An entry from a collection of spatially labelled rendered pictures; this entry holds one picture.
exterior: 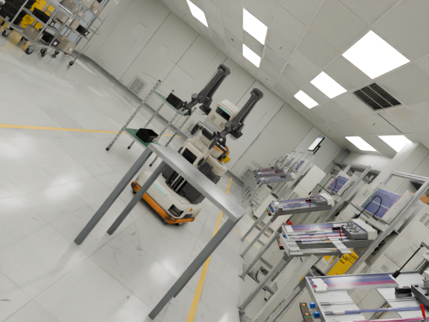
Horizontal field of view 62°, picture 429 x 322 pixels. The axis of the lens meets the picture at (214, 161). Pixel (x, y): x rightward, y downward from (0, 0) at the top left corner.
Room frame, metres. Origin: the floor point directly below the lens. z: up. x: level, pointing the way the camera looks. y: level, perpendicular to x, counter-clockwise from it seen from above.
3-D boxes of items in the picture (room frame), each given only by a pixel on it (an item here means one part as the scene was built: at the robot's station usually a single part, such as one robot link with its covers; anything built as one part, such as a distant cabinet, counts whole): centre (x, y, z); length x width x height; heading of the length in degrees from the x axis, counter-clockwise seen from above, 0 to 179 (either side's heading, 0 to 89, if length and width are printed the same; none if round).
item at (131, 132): (4.86, 0.92, 0.55); 0.91 x 0.46 x 1.10; 179
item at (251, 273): (4.17, -1.17, 0.39); 0.24 x 0.24 x 0.78; 89
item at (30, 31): (6.35, 3.94, 0.30); 0.30 x 0.23 x 0.18; 17
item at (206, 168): (3.74, 0.14, 0.68); 0.28 x 0.27 x 0.25; 72
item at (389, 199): (3.39, -1.50, 1.52); 0.51 x 0.13 x 0.27; 179
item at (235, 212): (2.33, -0.01, 0.40); 0.70 x 0.45 x 0.80; 79
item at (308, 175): (8.14, -1.72, 0.95); 1.36 x 0.82 x 1.90; 89
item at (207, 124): (3.64, 0.24, 0.99); 0.28 x 0.16 x 0.22; 72
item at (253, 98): (3.42, 0.08, 1.40); 0.11 x 0.06 x 0.43; 72
